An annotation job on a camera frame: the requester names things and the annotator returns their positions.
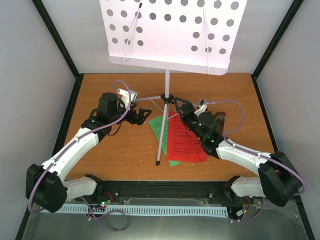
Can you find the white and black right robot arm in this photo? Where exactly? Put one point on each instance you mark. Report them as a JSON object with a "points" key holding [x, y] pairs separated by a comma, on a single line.
{"points": [[275, 178]]}

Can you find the green sheet music page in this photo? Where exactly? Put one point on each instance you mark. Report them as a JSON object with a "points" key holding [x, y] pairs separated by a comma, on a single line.
{"points": [[156, 126]]}

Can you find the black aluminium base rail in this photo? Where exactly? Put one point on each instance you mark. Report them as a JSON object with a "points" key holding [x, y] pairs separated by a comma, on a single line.
{"points": [[215, 192]]}

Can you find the light blue slotted cable duct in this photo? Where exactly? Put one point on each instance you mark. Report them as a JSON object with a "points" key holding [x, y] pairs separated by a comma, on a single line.
{"points": [[146, 210]]}

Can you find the red sheet music page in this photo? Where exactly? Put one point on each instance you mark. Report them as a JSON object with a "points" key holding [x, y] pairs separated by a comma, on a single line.
{"points": [[182, 144]]}

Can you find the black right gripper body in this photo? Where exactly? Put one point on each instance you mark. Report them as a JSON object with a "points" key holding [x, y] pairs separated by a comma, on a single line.
{"points": [[188, 120]]}

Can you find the white tripod music stand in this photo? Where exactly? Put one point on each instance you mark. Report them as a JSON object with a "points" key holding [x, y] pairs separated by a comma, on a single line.
{"points": [[194, 36]]}

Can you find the small green circuit board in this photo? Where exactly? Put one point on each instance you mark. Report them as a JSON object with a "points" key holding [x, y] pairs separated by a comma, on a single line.
{"points": [[104, 203]]}

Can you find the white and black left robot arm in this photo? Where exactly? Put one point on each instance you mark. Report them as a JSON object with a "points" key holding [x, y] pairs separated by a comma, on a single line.
{"points": [[46, 184]]}

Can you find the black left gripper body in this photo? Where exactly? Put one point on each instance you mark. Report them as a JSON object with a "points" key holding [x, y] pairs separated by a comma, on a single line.
{"points": [[132, 119]]}

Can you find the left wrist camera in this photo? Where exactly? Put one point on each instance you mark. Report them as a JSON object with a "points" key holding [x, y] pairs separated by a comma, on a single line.
{"points": [[125, 97]]}

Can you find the brown wooden metronome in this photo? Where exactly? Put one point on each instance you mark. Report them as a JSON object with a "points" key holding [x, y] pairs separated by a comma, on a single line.
{"points": [[220, 118]]}

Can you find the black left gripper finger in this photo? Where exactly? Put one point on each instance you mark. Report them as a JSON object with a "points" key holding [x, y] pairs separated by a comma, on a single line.
{"points": [[142, 116], [133, 105]]}

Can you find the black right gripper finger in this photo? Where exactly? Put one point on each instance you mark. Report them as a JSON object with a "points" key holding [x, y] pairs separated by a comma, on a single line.
{"points": [[178, 105], [187, 102]]}

